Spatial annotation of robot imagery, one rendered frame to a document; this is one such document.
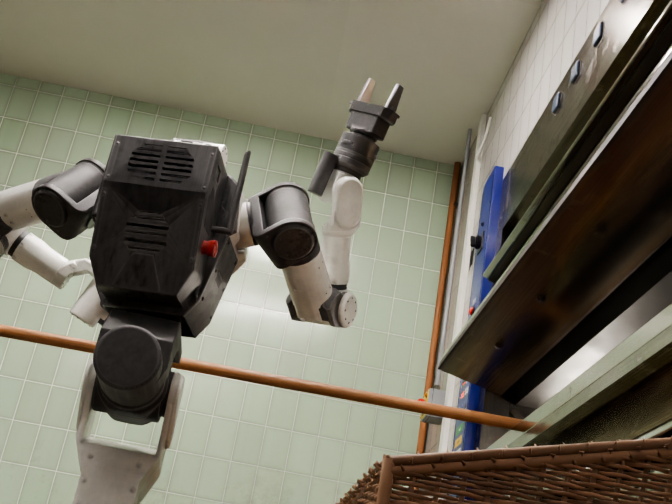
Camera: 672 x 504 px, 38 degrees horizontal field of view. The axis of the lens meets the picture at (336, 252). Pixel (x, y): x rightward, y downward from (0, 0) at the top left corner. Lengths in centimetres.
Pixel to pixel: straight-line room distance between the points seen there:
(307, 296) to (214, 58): 191
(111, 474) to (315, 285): 56
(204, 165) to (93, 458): 56
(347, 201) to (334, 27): 147
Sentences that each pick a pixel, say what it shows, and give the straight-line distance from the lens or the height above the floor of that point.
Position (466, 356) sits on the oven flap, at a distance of 265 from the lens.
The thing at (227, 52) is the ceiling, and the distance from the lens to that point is 372.
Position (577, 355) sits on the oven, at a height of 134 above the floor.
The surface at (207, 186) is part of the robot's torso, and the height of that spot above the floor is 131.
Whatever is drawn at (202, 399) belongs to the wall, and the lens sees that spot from 367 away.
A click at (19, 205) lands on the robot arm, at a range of 212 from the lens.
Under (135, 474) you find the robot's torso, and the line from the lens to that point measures 180.
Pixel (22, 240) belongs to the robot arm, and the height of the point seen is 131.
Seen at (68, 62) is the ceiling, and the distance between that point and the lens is 409.
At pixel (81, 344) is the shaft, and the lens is 247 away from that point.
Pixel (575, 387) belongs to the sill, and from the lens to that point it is 204.
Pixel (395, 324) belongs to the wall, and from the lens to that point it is 381.
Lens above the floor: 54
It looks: 24 degrees up
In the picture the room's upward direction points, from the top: 10 degrees clockwise
